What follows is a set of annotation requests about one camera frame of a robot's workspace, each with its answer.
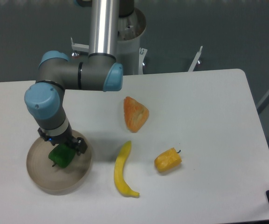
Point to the green toy pepper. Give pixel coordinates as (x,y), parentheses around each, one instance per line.
(62,155)

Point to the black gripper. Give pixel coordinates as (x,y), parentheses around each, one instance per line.
(78,144)

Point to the beige round plate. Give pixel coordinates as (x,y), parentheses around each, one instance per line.
(51,178)

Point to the yellow toy banana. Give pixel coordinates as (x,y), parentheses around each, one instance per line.
(119,181)

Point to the yellow toy pepper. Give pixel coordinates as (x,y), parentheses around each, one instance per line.
(167,160)

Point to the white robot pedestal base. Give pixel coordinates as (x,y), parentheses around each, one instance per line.
(129,52)

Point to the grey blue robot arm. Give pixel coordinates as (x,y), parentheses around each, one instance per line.
(102,72)

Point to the orange toy fruit slice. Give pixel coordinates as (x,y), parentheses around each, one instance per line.
(135,114)

